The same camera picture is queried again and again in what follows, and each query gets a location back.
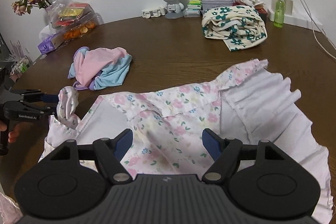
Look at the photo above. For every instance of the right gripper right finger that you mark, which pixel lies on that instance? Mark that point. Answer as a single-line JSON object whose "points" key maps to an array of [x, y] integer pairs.
{"points": [[225, 154]]}

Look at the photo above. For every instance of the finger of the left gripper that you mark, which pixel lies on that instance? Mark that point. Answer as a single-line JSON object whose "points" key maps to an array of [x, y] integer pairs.
{"points": [[38, 96], [49, 110]]}

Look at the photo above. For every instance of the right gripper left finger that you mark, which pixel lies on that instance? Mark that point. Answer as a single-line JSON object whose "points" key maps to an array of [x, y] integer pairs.
{"points": [[109, 153]]}

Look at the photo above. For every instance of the pink floral dress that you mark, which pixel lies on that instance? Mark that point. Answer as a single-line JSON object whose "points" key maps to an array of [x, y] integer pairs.
{"points": [[245, 102]]}

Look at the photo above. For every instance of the person left hand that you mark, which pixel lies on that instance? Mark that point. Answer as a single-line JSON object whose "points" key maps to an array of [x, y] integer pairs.
{"points": [[14, 133]]}

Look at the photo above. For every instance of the pen holder with items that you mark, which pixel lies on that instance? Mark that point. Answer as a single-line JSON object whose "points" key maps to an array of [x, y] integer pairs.
{"points": [[18, 61]]}

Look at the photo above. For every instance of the purple tissue box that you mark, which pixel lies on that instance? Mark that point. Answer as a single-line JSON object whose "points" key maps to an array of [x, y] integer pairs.
{"points": [[51, 43]]}

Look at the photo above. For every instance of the pink blue purple garment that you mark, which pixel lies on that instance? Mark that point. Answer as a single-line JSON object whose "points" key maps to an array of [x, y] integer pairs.
{"points": [[100, 68]]}

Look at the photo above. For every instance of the plastic bag of snacks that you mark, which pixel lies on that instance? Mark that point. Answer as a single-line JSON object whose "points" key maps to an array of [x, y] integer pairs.
{"points": [[70, 20]]}

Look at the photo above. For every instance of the cream green floral cloth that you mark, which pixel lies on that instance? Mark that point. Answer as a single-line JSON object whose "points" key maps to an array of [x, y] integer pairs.
{"points": [[240, 27]]}

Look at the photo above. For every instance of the white letter block ornament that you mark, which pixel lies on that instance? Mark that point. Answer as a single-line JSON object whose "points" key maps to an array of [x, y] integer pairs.
{"points": [[153, 13]]}

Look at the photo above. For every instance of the green white small boxes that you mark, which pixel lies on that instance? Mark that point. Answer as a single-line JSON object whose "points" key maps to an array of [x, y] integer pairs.
{"points": [[193, 9]]}

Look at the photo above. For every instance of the grey storage box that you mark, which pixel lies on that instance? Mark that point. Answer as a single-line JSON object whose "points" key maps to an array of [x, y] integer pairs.
{"points": [[209, 4]]}

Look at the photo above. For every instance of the white power strip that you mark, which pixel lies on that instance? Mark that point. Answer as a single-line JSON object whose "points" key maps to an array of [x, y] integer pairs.
{"points": [[294, 17]]}

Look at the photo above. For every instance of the green spray bottle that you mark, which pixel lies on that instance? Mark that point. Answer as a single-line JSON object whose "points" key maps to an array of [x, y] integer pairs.
{"points": [[279, 13]]}

